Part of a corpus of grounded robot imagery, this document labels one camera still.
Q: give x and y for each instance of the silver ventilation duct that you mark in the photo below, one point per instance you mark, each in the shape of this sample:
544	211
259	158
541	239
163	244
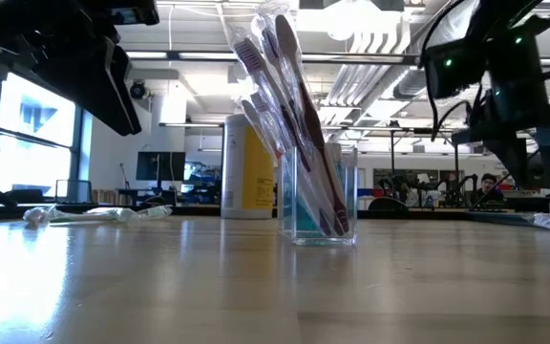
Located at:
408	86

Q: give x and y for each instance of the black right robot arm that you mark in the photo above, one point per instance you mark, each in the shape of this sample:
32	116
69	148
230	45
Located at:
509	9

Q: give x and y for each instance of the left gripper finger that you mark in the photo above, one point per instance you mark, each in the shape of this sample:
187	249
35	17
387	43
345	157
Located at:
93	81
127	86

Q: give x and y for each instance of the toothbrush in clear wrapper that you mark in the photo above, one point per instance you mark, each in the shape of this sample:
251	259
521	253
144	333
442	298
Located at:
36	216

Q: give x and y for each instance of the white yellow wipes canister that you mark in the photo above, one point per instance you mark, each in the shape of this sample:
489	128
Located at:
246	172

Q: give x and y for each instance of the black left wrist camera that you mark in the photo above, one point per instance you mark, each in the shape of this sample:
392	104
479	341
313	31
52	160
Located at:
141	12

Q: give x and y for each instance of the blue storage bin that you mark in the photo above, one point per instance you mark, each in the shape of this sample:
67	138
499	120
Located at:
366	192

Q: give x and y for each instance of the black background robot station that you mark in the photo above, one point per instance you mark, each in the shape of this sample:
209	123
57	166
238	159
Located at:
399	186

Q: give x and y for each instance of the black metal gantry frame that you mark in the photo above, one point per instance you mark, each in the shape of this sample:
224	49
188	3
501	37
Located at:
423	130

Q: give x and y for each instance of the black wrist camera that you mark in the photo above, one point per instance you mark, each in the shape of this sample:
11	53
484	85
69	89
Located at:
141	12
456	76

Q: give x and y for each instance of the red toothbrush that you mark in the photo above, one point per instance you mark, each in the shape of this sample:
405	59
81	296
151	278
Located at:
310	119

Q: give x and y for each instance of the blue background machine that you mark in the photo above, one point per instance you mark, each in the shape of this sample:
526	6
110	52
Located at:
203	184

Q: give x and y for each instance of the person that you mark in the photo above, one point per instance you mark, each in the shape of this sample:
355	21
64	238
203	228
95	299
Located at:
489	191

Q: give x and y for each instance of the black computer monitor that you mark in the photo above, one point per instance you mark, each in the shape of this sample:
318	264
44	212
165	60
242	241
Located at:
160	165

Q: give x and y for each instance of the large white ceiling lamp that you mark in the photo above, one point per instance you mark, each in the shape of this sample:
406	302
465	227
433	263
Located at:
351	21

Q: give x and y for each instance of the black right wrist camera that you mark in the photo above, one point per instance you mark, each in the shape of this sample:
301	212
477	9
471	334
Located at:
456	76

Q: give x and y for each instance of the clear acrylic holder box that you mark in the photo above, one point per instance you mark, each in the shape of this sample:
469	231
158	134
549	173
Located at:
351	191

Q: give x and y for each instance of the black chair back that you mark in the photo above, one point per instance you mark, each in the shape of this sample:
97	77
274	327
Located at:
387	205

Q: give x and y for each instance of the black aluminium table frame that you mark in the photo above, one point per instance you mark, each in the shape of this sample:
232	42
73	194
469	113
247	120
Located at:
198	210

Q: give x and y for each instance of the black ceiling spotlight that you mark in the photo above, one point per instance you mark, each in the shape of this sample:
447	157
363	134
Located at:
139	91

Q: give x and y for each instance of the wooden shelf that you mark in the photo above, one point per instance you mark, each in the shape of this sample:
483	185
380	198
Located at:
105	196

